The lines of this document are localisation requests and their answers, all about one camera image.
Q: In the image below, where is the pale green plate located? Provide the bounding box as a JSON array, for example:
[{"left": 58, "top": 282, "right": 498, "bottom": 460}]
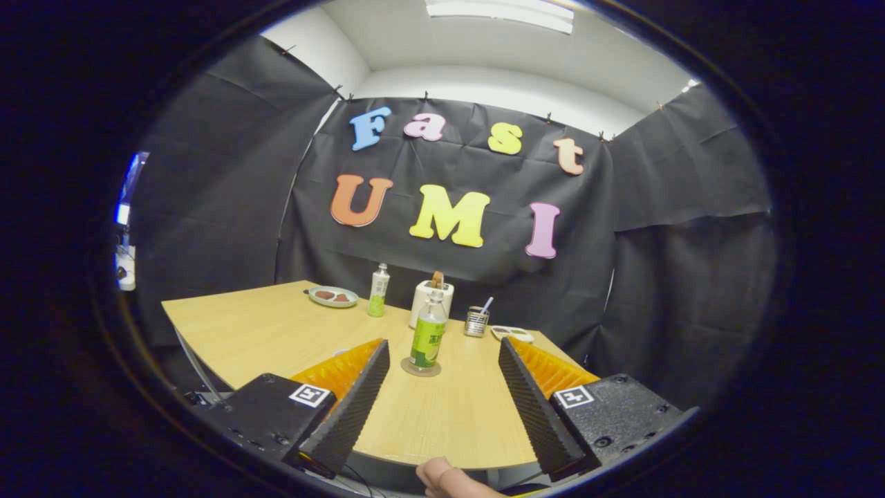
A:
[{"left": 308, "top": 286, "right": 360, "bottom": 308}]

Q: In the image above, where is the glowing blue screen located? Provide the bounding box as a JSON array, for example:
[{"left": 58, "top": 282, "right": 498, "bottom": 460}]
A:
[{"left": 114, "top": 152, "right": 149, "bottom": 228}]

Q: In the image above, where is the round brown coaster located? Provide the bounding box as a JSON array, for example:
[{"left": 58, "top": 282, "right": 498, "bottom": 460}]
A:
[{"left": 400, "top": 357, "right": 443, "bottom": 378}]

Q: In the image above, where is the small capped green bottle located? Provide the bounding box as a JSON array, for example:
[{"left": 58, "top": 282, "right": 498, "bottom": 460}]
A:
[{"left": 367, "top": 263, "right": 391, "bottom": 318}]

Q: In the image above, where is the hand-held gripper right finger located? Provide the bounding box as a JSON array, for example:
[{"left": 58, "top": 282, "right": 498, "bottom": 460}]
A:
[{"left": 498, "top": 337, "right": 699, "bottom": 483}]

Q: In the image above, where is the white device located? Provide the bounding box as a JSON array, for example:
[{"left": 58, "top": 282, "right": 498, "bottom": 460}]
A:
[{"left": 114, "top": 243, "right": 137, "bottom": 291}]

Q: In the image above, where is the ceiling light panel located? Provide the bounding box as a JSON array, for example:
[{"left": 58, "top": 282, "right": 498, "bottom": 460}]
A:
[{"left": 424, "top": 0, "right": 576, "bottom": 35}]

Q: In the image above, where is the thin black cable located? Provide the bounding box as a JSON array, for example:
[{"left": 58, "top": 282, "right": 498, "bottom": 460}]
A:
[{"left": 342, "top": 463, "right": 374, "bottom": 498}]

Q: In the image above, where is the wooden table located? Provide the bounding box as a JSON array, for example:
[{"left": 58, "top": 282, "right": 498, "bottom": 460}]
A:
[{"left": 160, "top": 280, "right": 595, "bottom": 471}]

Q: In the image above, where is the green label juice bottle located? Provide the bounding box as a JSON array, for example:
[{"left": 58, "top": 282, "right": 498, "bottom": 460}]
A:
[{"left": 409, "top": 290, "right": 448, "bottom": 369}]

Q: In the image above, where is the white toaster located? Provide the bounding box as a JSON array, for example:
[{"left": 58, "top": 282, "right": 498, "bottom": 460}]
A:
[{"left": 409, "top": 279, "right": 455, "bottom": 330}]

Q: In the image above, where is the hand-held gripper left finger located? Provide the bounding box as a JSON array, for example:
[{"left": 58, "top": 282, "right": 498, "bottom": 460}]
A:
[{"left": 204, "top": 338, "right": 391, "bottom": 480}]

